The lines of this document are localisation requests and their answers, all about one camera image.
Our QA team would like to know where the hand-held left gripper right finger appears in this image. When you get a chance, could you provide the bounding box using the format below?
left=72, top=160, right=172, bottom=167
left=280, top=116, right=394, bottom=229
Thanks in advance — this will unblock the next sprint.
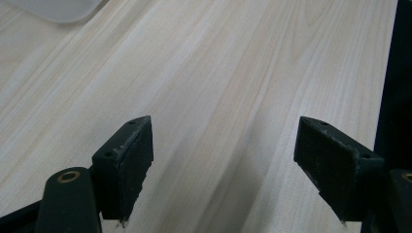
left=292, top=116, right=386, bottom=225

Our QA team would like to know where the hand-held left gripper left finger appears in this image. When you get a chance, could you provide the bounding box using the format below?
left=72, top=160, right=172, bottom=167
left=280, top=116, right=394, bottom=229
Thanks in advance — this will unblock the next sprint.
left=91, top=115, right=155, bottom=228

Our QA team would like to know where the clear plastic container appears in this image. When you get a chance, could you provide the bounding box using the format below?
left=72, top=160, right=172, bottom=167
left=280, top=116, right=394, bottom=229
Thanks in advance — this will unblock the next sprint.
left=5, top=0, right=104, bottom=24

